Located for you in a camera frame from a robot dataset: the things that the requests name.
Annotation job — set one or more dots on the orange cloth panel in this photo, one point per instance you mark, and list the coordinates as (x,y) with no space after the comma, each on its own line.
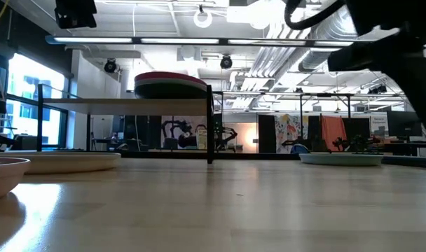
(334,131)

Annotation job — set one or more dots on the magenta plate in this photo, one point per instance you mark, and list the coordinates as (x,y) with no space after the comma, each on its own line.
(167,74)

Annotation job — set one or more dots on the black track spotlights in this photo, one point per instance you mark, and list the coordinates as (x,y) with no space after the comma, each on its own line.
(377,89)

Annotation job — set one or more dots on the black ceiling spotlight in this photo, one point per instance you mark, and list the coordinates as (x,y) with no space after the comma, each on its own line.
(226,63)
(110,66)

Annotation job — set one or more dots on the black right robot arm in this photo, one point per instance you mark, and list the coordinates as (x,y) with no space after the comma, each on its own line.
(391,14)

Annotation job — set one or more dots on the round white ceiling lamp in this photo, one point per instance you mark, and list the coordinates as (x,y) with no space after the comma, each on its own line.
(203,19)

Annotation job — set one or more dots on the floral print panel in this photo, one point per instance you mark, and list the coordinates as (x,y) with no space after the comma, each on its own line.
(286,131)

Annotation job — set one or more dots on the black aluminium rig frame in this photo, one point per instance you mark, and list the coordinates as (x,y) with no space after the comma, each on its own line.
(164,154)

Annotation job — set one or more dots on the long light bar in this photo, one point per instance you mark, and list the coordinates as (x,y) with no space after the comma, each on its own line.
(179,41)

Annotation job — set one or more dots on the black background robot arm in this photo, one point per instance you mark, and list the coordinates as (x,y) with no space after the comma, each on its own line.
(178,126)
(227,137)

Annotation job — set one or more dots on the light green plate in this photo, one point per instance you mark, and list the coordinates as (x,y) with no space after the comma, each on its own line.
(339,160)

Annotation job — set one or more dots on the large glass window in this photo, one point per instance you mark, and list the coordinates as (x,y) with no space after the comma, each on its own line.
(24,87)

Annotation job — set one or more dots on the brown plate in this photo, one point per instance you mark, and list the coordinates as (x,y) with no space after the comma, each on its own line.
(4,178)

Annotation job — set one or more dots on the black divider panel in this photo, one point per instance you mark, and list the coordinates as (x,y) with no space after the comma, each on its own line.
(267,133)

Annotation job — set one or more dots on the black background monitor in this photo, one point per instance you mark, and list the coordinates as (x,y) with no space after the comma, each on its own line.
(404,123)

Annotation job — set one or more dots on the dark grey plate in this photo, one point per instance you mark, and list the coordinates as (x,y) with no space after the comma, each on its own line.
(171,92)

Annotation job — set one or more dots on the blue chair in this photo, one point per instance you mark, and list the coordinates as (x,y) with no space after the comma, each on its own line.
(300,150)

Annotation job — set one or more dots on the silver air duct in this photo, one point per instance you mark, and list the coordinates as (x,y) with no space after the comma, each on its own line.
(325,38)

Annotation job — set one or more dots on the grey beige plate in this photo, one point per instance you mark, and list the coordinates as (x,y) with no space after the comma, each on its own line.
(69,162)

